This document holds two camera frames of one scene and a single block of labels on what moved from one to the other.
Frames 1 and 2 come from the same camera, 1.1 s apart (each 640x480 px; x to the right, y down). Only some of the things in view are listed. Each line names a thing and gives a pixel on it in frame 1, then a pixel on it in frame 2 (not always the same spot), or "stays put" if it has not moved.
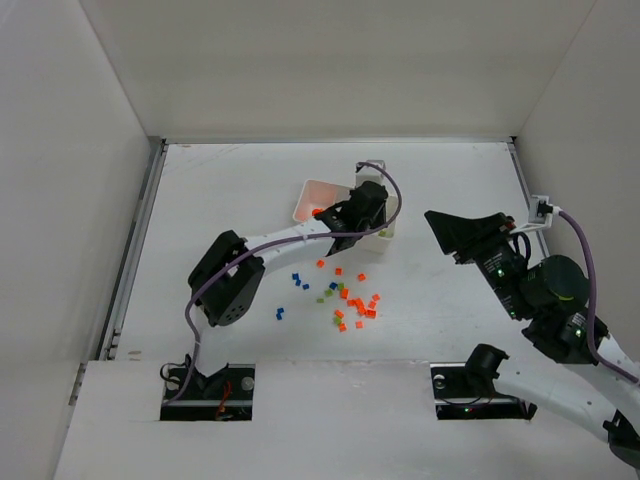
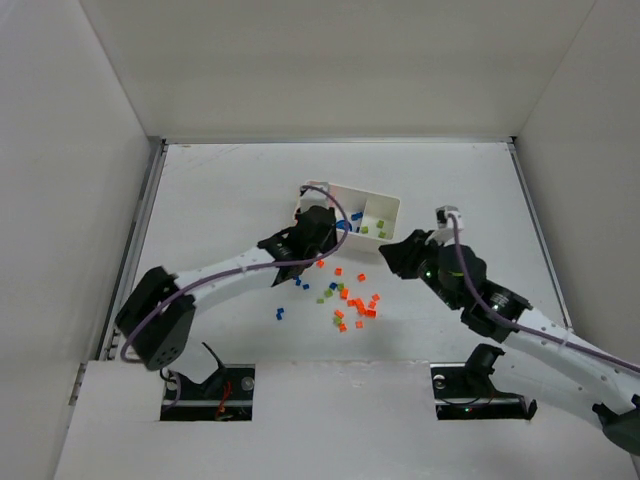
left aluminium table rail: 107,349 stays put
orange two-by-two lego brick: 355,302 stays put
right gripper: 480,248 → 400,255
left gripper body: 337,220 → 322,226
